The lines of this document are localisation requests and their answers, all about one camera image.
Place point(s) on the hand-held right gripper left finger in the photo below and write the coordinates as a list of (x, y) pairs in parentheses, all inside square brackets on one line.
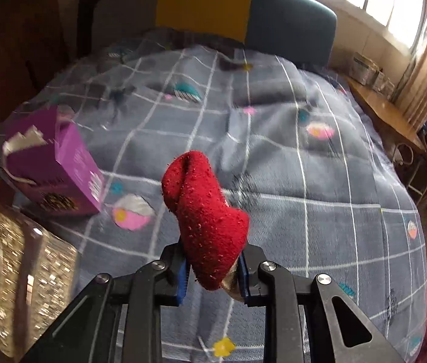
[(182, 283)]

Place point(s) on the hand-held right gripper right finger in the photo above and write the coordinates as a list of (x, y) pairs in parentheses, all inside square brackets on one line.
[(244, 279)]

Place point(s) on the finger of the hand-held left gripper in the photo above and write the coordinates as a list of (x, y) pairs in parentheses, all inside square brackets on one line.
[(26, 291)]

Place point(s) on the red fuzzy sock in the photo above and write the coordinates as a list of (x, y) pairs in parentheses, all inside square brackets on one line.
[(209, 227)]

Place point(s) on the ornate gold tissue box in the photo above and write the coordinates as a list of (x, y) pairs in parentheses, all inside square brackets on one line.
[(53, 279)]

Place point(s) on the purple tissue box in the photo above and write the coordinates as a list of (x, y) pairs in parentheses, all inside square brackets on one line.
[(62, 174)]

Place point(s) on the grey checked printed blanket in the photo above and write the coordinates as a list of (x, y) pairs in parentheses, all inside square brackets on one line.
[(292, 151)]

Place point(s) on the wooden bedside table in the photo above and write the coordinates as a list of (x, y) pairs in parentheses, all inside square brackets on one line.
[(387, 113)]

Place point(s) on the small white carton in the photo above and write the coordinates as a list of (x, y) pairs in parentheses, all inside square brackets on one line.
[(384, 81)]

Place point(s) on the wooden wardrobe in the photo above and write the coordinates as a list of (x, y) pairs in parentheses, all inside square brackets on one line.
[(13, 37)]

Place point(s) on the grey yellow blue headboard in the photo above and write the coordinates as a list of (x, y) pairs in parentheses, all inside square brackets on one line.
[(273, 11)]

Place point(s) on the window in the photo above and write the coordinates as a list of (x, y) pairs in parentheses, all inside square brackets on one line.
[(368, 0)]

